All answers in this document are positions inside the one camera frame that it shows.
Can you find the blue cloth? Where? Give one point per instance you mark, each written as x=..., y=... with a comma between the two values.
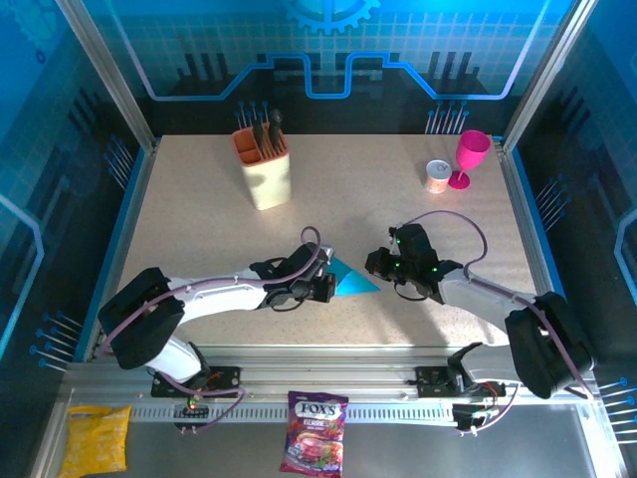
x=356, y=281

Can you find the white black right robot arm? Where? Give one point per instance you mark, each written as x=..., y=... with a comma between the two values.
x=473, y=299

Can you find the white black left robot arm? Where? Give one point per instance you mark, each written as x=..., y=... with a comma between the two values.
x=224, y=301

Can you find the orange white can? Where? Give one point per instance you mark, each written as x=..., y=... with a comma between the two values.
x=438, y=176

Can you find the beige orange utensil holder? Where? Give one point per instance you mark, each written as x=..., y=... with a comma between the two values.
x=266, y=176

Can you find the pink plastic goblet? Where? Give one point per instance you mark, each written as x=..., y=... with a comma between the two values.
x=470, y=147

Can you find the purple candy bag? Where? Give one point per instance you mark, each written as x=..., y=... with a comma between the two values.
x=313, y=433

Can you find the small black circuit board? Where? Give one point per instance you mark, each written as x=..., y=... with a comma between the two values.
x=468, y=415
x=191, y=411

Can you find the yellow snack bag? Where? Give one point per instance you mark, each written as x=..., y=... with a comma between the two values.
x=94, y=440

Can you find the aluminium frame rail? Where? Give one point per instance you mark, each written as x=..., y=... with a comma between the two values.
x=323, y=371

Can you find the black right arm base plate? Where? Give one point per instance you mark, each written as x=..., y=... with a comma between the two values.
x=430, y=381

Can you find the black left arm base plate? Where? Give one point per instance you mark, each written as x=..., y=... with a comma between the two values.
x=226, y=381

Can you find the aluminium frame post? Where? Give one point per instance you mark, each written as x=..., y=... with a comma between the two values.
x=547, y=74
x=107, y=74

